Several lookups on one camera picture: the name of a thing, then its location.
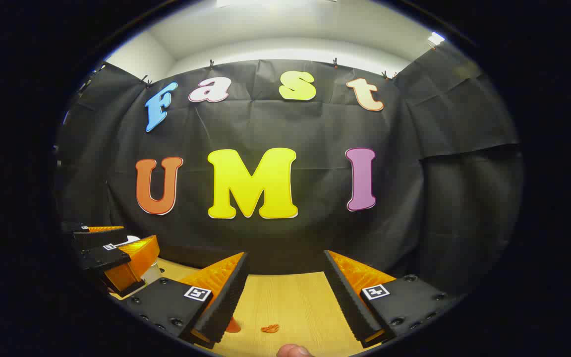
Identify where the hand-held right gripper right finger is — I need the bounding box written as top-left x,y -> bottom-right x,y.
322,249 -> 465,349

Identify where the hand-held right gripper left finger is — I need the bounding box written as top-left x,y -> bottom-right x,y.
116,251 -> 250,349

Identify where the wooden desktop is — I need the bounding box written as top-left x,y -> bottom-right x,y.
109,257 -> 399,357

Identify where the black backdrop cloth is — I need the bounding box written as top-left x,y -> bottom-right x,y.
55,42 -> 525,298

